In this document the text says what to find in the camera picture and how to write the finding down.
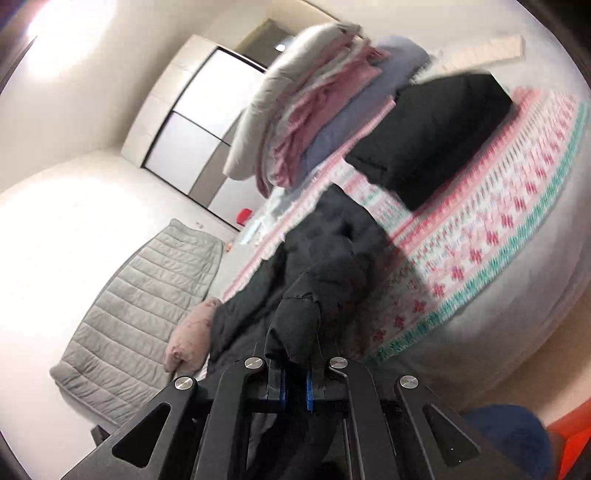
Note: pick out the lavender folded blanket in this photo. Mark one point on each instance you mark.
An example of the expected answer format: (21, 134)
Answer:
(364, 101)

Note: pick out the stack of folded clothes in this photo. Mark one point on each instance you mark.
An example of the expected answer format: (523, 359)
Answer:
(277, 92)

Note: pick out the floral patterned bed sheet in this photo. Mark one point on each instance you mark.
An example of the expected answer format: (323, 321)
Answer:
(461, 221)

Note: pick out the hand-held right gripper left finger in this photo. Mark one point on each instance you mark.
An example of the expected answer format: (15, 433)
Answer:
(279, 385)

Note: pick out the grey quilted mat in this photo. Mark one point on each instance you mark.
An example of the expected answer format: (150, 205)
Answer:
(138, 309)

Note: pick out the red small object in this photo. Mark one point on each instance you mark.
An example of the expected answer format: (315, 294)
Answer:
(243, 216)

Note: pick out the white sliding-door wardrobe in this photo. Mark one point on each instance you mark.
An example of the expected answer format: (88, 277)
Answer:
(194, 124)

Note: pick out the pink folded blanket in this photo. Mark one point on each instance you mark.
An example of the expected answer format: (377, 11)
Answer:
(314, 110)

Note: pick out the black puffer jacket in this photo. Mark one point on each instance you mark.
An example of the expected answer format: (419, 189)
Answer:
(304, 277)

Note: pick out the orange object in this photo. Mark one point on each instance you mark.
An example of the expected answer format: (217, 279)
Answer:
(570, 443)

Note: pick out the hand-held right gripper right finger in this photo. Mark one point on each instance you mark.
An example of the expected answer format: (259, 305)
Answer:
(310, 390)

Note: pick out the pink pillow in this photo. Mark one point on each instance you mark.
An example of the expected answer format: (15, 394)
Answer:
(191, 334)

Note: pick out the dark blue cushion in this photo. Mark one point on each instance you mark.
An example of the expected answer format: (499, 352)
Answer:
(508, 438)

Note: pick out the black folded garment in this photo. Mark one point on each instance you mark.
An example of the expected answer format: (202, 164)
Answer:
(429, 134)

